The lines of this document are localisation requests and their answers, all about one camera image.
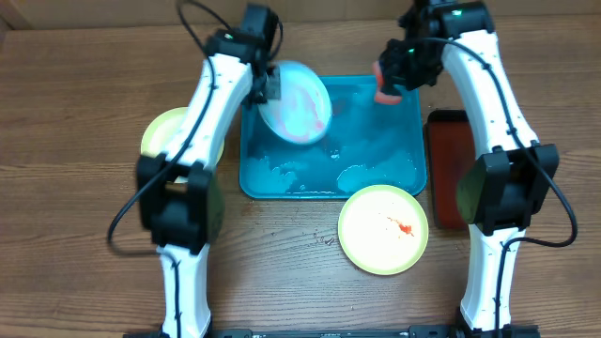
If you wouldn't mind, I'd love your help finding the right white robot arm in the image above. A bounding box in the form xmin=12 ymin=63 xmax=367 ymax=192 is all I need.
xmin=374 ymin=0 xmax=578 ymax=337

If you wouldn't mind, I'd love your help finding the red sponge with dark scourer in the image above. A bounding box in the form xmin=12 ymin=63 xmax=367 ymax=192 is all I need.
xmin=372 ymin=61 xmax=402 ymax=105

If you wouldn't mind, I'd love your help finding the light blue plate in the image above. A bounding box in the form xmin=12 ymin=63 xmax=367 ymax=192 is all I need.
xmin=258 ymin=61 xmax=332 ymax=145

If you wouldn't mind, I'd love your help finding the yellow plate with ketchup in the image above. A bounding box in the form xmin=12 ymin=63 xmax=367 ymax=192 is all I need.
xmin=136 ymin=106 xmax=239 ymax=190

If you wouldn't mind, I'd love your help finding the teal plastic tray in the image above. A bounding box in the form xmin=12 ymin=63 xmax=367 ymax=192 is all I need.
xmin=239 ymin=75 xmax=427 ymax=199

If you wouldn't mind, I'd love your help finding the dark red black-rimmed tray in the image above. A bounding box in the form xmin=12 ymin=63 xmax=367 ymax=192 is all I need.
xmin=424 ymin=110 xmax=475 ymax=231

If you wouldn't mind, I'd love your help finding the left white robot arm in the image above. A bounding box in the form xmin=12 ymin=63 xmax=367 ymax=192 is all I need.
xmin=106 ymin=4 xmax=284 ymax=337

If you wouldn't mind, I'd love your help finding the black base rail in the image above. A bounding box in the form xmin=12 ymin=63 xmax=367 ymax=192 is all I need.
xmin=122 ymin=325 xmax=541 ymax=338

